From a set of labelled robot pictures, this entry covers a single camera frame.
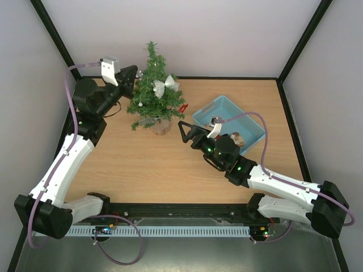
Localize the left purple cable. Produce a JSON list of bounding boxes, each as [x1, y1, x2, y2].
[[26, 61, 146, 266]]

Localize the fairy light string white beads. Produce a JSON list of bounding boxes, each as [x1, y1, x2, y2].
[[132, 68, 182, 128]]

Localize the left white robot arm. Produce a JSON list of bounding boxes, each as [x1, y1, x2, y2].
[[14, 61, 138, 244]]

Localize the white mesh bow ornament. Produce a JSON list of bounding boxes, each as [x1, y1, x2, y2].
[[153, 75, 179, 99]]

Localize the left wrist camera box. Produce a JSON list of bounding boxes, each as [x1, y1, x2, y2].
[[100, 57, 121, 86]]

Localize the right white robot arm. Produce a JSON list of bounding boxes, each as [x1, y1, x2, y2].
[[178, 121, 349, 239]]

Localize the silver sprig ornament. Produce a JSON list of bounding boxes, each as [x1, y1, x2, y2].
[[136, 70, 143, 80]]

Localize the light blue plastic basket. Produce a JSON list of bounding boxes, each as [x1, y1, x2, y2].
[[192, 95, 265, 155]]

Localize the white cable duct rail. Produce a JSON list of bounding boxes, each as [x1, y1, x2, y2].
[[66, 226, 250, 237]]

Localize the gingerbread figure ornament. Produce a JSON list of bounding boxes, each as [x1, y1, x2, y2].
[[230, 132, 245, 147]]

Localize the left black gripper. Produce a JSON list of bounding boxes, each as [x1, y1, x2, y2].
[[96, 65, 138, 118]]

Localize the black frame rail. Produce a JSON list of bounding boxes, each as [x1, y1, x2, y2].
[[34, 202, 330, 223]]

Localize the small green christmas tree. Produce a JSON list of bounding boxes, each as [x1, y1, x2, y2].
[[126, 41, 187, 135]]

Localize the red beaded ornament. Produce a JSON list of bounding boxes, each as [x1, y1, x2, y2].
[[178, 104, 188, 114]]

